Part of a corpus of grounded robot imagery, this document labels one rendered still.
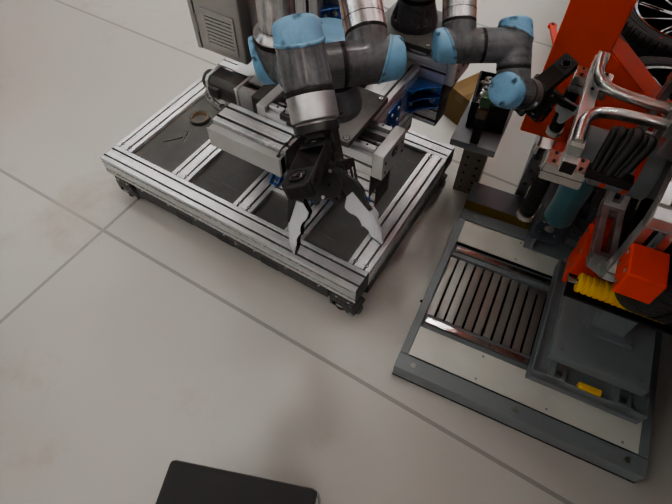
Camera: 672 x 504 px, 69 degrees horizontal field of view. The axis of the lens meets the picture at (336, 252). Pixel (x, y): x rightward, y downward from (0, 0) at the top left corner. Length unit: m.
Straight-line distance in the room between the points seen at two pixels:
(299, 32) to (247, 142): 0.75
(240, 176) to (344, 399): 0.99
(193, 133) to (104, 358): 1.03
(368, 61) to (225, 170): 1.36
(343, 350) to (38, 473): 1.07
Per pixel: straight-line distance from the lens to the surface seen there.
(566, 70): 1.37
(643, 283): 1.15
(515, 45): 1.22
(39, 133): 2.99
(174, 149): 2.30
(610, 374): 1.80
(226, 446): 1.79
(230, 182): 2.09
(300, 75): 0.75
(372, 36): 0.89
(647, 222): 1.15
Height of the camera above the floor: 1.70
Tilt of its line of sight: 55 degrees down
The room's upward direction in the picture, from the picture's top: straight up
